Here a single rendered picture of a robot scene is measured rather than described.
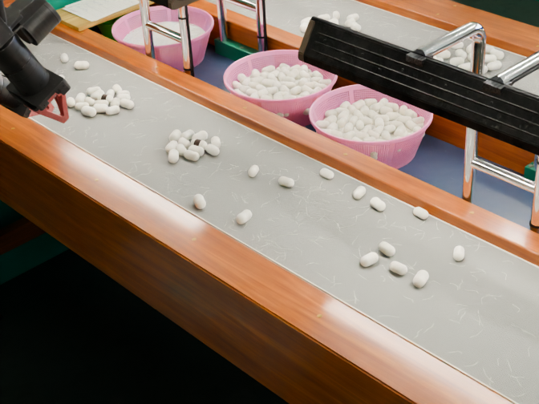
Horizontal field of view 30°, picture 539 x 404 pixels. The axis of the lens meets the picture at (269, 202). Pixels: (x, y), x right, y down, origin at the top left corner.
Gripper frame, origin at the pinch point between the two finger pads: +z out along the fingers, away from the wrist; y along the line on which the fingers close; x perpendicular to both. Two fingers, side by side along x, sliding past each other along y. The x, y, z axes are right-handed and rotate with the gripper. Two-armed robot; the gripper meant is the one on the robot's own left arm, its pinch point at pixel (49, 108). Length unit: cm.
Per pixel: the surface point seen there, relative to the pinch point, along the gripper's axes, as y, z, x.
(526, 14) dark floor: 57, 259, -112
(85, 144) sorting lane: -5.5, 8.3, 4.0
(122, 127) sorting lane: -5.5, 15.9, -2.4
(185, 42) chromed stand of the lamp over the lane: 0.6, 28.3, -25.9
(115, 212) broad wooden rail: -35.0, -3.1, 11.1
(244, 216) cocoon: -54, 10, 1
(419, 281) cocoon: -90, 15, -3
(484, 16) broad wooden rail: -33, 87, -65
